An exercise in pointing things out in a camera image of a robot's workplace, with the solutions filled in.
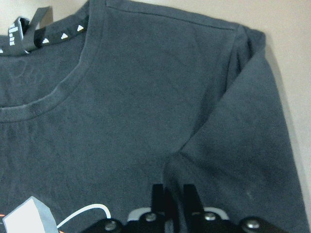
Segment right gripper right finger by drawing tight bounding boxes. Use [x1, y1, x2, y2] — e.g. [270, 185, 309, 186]
[183, 184, 204, 218]

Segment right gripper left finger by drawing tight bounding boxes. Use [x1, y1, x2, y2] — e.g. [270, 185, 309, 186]
[151, 184, 170, 218]

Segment black printed t-shirt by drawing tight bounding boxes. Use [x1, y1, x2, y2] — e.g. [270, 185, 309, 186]
[0, 0, 309, 233]

